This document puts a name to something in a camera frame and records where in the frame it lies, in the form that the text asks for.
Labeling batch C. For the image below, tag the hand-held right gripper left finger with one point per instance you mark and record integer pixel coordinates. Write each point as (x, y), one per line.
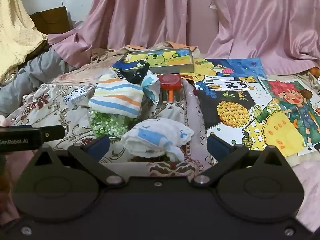
(98, 146)

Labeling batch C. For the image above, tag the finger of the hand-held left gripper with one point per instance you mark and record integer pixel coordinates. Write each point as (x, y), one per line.
(53, 133)
(25, 126)

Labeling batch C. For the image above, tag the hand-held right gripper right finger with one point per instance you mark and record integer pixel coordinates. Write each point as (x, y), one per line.
(218, 147)

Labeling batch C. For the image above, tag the orange blue striped white cloth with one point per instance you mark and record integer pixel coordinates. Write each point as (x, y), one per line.
(115, 97)

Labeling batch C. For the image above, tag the white cloth with blue print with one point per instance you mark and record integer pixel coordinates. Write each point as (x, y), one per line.
(155, 135)

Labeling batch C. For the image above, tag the small white and blue cloth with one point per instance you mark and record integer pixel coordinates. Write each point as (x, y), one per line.
(151, 87)

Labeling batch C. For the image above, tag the black sock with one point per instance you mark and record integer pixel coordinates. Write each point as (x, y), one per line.
(133, 75)

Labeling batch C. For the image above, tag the metal tray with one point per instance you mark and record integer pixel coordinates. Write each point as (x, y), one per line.
(175, 68)

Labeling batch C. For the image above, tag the person's left hand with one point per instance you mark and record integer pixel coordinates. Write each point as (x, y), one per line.
(4, 122)

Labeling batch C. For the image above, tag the floral bed sheet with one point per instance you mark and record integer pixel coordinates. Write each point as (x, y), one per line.
(50, 120)

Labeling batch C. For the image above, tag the glass jar of green pieces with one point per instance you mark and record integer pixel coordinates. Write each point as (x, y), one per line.
(107, 126)

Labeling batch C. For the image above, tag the large pineapple drawing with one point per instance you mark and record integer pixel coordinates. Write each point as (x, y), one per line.
(230, 112)

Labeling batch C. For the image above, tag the small white carton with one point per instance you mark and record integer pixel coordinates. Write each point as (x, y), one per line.
(75, 97)

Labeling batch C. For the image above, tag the grey bedding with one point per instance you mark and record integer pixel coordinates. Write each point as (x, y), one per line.
(37, 72)

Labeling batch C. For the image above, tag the peach bed cover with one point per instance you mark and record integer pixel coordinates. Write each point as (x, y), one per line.
(82, 72)

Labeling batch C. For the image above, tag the dark brown cloth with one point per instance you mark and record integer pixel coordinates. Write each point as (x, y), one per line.
(37, 50)

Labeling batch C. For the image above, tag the red lid jar of markers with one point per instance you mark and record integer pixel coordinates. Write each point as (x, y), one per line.
(170, 82)

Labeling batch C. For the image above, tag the beige satin cloth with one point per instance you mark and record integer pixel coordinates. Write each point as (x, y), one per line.
(107, 53)

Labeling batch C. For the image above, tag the pink bed cloth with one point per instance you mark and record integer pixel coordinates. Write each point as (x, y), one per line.
(310, 180)

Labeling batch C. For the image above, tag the yellow textured blanket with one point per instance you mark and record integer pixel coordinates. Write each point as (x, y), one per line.
(15, 30)

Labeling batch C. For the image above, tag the brown cardboard box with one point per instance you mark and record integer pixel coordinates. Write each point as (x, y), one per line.
(52, 20)

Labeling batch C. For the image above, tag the small orange thing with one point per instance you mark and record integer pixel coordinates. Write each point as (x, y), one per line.
(315, 72)

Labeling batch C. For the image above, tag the pink satin curtain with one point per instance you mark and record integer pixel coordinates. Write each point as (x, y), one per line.
(130, 15)
(265, 17)

